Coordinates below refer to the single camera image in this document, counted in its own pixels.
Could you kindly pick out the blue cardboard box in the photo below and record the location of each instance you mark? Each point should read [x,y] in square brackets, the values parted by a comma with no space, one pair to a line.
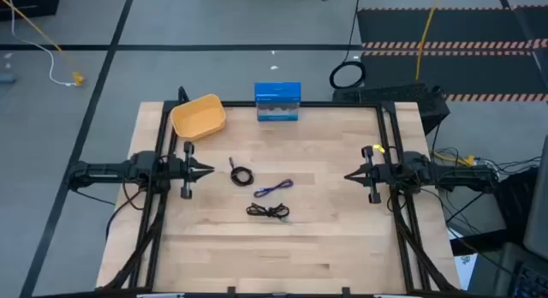
[277,94]

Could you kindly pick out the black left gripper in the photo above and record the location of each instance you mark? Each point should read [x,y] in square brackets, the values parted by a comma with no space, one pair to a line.
[177,169]

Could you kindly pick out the black aluminium table frame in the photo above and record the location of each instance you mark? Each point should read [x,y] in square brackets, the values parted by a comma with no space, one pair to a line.
[342,104]

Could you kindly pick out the grey-blue floor object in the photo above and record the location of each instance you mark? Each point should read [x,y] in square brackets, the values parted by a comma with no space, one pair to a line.
[6,78]

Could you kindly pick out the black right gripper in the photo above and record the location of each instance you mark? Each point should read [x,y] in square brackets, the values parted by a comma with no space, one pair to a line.
[385,176]

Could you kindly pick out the black floor box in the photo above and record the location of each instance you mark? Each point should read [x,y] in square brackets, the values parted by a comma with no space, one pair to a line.
[30,2]

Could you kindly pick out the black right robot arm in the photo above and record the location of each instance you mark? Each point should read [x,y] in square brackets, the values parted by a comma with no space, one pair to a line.
[449,176]

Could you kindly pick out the white paper sheet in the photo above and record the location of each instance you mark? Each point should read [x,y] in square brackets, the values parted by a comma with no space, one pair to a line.
[464,268]

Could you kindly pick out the black computer case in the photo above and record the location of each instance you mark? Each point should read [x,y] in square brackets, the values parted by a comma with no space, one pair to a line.
[398,94]

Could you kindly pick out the grey monitor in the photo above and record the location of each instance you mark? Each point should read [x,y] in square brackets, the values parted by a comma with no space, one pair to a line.
[539,204]

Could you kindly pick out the yellow tag on gripper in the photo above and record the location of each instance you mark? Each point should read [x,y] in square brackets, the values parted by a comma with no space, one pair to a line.
[379,148]

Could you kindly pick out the black keyboard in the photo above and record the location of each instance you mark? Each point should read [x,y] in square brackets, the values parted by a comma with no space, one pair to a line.
[531,285]

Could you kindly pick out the yellow plastic bin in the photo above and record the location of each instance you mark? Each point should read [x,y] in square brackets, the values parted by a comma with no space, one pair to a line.
[197,118]

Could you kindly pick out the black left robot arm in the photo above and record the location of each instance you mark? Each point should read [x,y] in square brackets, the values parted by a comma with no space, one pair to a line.
[107,171]

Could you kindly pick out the black hazard-striped floor mat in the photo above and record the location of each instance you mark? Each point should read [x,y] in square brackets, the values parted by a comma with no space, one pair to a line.
[471,28]

